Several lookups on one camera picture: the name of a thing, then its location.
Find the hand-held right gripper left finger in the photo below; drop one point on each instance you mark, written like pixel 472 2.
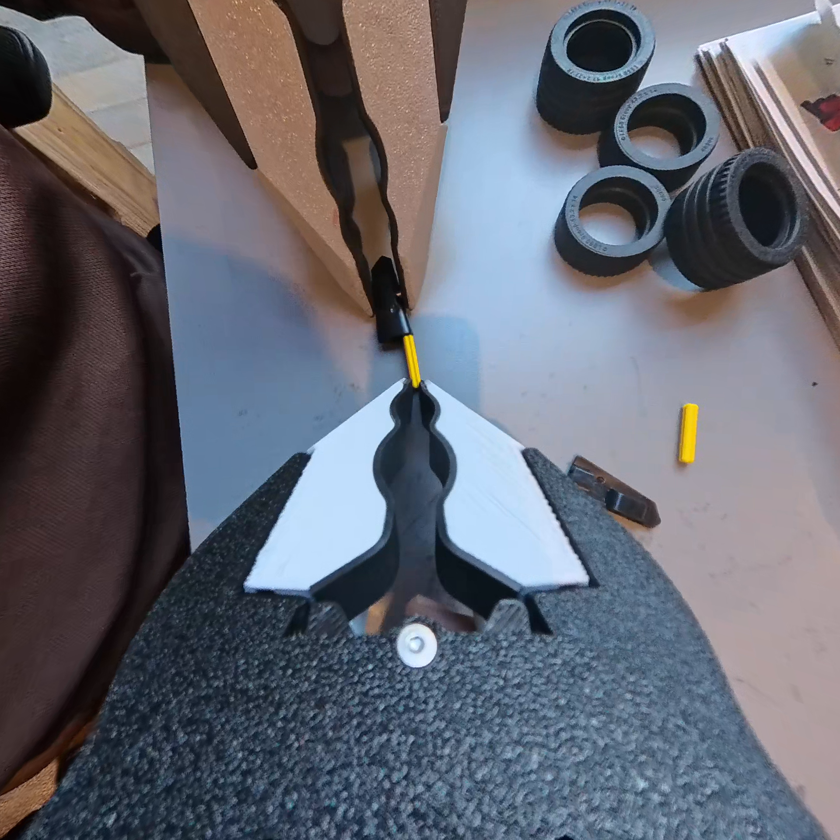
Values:
pixel 315 525

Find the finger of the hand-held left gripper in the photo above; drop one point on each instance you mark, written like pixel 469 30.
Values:
pixel 275 118
pixel 407 98

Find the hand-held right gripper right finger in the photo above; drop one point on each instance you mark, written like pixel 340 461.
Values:
pixel 512 518

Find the black brick piece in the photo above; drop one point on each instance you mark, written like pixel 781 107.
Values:
pixel 390 308
pixel 623 499

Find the black rubber tyre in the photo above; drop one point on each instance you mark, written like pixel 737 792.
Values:
pixel 702 243
pixel 558 98
pixel 705 151
pixel 577 249

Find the yellow axle piece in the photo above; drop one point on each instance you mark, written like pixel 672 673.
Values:
pixel 688 433
pixel 412 361

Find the grey desk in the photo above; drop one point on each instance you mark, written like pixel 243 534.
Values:
pixel 590 361

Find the person's right hand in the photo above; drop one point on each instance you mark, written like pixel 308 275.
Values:
pixel 453 620

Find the wooden plank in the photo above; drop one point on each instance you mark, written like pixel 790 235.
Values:
pixel 85 157

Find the person's brown clothing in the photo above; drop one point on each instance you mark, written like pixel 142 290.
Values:
pixel 79 426

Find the building instruction booklet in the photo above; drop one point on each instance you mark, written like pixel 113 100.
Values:
pixel 787 131

